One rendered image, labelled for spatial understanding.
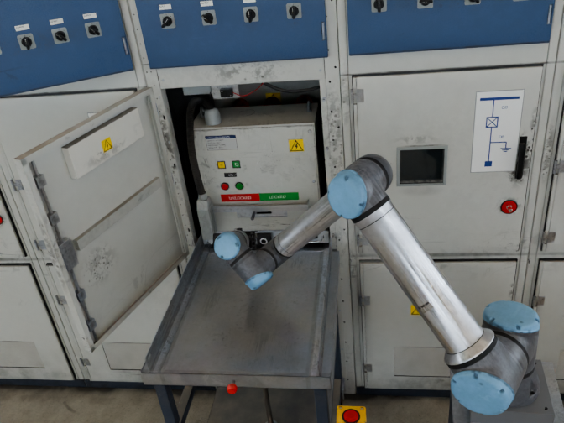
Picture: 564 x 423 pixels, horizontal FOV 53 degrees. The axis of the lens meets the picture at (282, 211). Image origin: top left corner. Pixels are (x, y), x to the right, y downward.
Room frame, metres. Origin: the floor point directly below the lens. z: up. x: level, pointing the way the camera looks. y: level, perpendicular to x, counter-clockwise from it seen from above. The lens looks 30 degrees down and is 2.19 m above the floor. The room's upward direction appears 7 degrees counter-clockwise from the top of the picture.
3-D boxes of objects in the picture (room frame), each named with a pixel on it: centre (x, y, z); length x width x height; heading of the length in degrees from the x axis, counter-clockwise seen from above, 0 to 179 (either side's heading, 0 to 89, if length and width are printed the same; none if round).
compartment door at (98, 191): (1.78, 0.59, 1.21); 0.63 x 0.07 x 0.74; 151
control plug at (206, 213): (1.98, 0.30, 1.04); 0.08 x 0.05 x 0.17; 169
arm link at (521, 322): (1.18, -0.60, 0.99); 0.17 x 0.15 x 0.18; 141
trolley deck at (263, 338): (1.64, 0.15, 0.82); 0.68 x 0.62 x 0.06; 169
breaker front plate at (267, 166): (2.01, 0.08, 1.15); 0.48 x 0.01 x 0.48; 79
